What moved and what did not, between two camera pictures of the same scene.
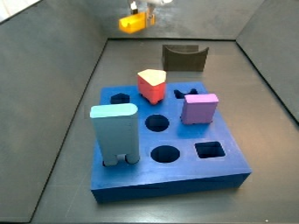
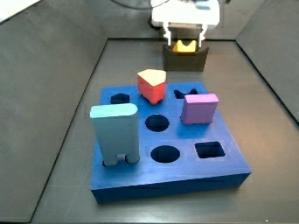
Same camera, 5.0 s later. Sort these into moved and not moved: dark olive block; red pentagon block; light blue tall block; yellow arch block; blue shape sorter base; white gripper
Moved: white gripper; yellow arch block
Not moved: blue shape sorter base; dark olive block; light blue tall block; red pentagon block
